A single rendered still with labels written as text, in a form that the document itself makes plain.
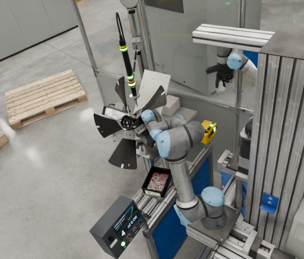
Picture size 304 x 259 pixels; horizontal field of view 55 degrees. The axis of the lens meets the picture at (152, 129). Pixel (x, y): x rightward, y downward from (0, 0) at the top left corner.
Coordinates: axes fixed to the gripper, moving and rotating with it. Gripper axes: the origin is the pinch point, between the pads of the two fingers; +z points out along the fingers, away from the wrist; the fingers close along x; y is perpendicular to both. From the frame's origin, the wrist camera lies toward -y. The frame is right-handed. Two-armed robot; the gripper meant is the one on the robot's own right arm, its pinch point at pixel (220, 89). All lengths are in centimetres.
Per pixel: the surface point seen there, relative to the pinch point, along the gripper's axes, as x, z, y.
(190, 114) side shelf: 35, 62, -48
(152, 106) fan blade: -17.0, 14.7, -44.0
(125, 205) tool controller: -87, 23, -13
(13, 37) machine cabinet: 158, 110, -568
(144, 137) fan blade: -32, 33, -44
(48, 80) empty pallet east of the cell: 89, 133, -371
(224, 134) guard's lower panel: 46, 84, -19
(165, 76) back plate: 17, 13, -55
